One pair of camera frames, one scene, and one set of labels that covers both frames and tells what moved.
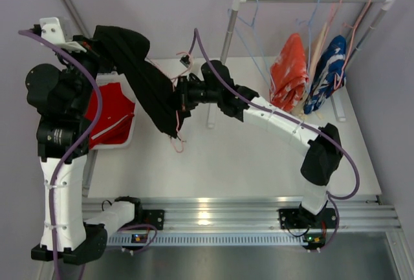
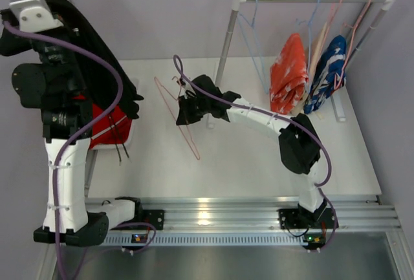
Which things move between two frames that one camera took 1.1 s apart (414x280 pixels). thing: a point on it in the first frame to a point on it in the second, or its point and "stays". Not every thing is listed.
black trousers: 156,92 to 96,75
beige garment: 317,44 stays
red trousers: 116,112 stays
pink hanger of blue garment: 337,85 stays
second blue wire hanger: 309,24 stays
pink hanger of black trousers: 181,74 to 177,79
